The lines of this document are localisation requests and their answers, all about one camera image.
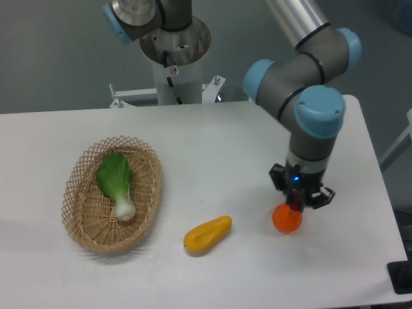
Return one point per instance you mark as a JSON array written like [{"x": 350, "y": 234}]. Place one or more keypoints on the orange tangerine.
[{"x": 285, "y": 219}]

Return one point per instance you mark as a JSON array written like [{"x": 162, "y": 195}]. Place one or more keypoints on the yellow papaya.
[{"x": 205, "y": 236}]

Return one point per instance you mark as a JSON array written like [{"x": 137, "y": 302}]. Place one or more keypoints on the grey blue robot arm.
[{"x": 295, "y": 93}]

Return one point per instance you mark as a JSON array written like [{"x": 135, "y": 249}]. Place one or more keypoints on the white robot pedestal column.
[{"x": 177, "y": 62}]

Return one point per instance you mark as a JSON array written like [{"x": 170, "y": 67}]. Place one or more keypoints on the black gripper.
[{"x": 293, "y": 177}]

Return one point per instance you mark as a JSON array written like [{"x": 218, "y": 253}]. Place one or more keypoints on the green bok choy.
[{"x": 114, "y": 180}]

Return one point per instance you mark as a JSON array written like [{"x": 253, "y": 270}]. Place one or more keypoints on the black box at table edge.
[{"x": 400, "y": 276}]

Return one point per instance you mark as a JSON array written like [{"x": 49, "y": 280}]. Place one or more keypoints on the white frame at right edge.
[{"x": 397, "y": 147}]

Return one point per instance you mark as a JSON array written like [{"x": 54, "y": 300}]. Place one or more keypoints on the woven wicker basket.
[{"x": 88, "y": 214}]

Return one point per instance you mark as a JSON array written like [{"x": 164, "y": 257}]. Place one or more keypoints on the purple sweet potato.
[{"x": 296, "y": 203}]

